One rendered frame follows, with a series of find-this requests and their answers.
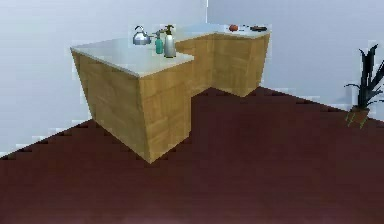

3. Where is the wooden kitchen counter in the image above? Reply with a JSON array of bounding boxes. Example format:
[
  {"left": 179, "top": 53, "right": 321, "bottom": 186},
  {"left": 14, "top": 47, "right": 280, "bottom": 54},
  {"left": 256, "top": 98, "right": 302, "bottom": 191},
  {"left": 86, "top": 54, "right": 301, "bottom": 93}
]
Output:
[{"left": 70, "top": 23, "right": 272, "bottom": 164}]

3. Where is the white soap bottle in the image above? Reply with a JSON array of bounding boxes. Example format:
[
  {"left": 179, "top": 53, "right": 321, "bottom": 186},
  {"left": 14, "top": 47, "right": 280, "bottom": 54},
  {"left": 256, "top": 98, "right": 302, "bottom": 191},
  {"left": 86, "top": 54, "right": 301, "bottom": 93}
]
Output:
[{"left": 163, "top": 24, "right": 177, "bottom": 59}]

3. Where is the teal spray bottle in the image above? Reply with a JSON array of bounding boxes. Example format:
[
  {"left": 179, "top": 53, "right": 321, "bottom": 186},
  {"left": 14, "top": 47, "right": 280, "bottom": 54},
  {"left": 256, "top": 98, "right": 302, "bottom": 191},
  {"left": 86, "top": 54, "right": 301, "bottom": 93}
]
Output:
[{"left": 152, "top": 30, "right": 165, "bottom": 55}]

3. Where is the silver kettle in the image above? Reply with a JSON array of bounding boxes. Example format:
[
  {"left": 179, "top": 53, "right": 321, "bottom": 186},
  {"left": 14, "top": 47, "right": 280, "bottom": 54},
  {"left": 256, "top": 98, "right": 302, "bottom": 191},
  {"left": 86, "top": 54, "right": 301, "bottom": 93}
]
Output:
[{"left": 132, "top": 25, "right": 152, "bottom": 46}]

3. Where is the dark potted house plant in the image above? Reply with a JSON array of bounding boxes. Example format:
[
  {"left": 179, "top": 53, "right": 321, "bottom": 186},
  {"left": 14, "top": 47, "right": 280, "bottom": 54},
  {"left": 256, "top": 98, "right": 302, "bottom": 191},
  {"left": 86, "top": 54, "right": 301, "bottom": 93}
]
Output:
[{"left": 344, "top": 43, "right": 384, "bottom": 129}]

